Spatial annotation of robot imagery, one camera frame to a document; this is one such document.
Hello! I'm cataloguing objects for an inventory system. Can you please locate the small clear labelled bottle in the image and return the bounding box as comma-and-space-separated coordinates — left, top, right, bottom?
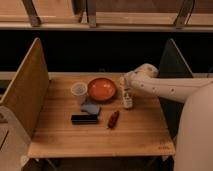
120, 76, 133, 109

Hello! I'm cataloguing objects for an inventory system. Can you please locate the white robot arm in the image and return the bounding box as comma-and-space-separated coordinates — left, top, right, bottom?
125, 64, 213, 171

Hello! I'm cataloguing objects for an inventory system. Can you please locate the orange bowl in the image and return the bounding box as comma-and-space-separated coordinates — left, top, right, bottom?
88, 78, 117, 101

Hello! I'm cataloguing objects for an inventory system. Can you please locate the blue sponge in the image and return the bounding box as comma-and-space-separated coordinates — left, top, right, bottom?
81, 102, 101, 115

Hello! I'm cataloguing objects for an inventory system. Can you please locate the clear plastic cup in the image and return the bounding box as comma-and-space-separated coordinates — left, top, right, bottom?
71, 82, 87, 105

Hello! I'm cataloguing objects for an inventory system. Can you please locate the dark red chili pepper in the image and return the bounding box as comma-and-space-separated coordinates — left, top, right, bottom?
108, 111, 120, 129

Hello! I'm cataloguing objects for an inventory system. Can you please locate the black rectangular box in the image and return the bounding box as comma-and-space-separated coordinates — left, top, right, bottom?
71, 115, 98, 124

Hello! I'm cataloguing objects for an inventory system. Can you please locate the right dark side panel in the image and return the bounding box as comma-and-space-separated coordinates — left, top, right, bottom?
158, 39, 193, 138

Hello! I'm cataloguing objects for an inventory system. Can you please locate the left wooden side panel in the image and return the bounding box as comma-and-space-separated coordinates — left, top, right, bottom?
0, 38, 49, 141

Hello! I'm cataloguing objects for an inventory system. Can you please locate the wooden shelf rail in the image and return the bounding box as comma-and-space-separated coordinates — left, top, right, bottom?
0, 0, 213, 33

